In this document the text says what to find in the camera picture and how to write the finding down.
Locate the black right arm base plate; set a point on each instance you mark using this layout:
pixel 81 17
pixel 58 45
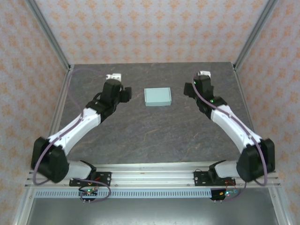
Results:
pixel 199 178

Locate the aluminium mounting rail beam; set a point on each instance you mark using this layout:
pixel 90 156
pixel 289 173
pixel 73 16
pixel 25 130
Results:
pixel 152 178

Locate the light teal paper box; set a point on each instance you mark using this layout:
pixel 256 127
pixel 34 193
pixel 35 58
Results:
pixel 157 96

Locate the grey metal sheet panel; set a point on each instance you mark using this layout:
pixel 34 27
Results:
pixel 150 213

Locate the aluminium frame post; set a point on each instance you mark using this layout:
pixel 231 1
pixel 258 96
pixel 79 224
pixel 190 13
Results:
pixel 255 35
pixel 50 35

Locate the aluminium lower frame rail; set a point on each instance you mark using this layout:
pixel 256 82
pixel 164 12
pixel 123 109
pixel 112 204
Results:
pixel 23 206
pixel 279 206

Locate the aluminium table side rail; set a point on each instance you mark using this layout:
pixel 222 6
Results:
pixel 247 105
pixel 62 91

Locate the black board mount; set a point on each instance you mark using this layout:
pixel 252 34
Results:
pixel 214 195
pixel 92 199

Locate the black left board mount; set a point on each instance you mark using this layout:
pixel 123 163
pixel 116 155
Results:
pixel 92 199

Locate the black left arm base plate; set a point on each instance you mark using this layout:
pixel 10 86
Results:
pixel 105 178

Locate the black right board mount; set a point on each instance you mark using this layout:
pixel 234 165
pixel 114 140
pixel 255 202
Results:
pixel 214 195

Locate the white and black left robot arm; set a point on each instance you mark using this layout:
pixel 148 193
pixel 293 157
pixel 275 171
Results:
pixel 77 126

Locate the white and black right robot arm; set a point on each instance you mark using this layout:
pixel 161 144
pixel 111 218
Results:
pixel 229 126

